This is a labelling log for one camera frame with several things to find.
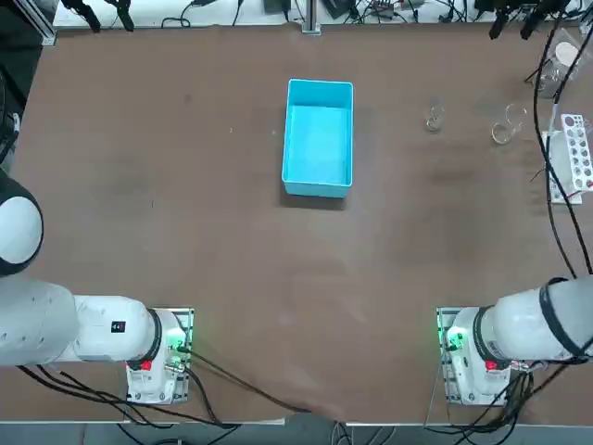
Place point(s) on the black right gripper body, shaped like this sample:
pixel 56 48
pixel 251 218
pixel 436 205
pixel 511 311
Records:
pixel 530 4

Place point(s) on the small glass beaker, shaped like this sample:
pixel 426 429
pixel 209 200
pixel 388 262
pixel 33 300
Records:
pixel 434 121

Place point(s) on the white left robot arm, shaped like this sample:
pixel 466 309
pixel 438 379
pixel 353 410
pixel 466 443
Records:
pixel 37 324

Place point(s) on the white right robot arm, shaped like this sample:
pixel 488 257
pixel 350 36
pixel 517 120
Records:
pixel 533 324

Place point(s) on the glass graduated cylinder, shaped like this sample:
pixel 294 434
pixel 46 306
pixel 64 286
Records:
pixel 500 133

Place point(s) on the aluminium corner profile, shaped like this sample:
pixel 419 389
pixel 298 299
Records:
pixel 39 23

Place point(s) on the thin black rod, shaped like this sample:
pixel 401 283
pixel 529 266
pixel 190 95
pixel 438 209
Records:
pixel 533 74

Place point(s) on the white test tube rack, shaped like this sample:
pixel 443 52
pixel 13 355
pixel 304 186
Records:
pixel 576 153

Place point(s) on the black power adapter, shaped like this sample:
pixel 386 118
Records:
pixel 276 4
pixel 338 7

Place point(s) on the red tipped tool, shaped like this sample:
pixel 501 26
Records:
pixel 573 196

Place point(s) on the blue plastic bin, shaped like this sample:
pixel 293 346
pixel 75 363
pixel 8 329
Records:
pixel 317 139

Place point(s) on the aluminium profile post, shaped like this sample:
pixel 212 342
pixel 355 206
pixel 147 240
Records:
pixel 311 18

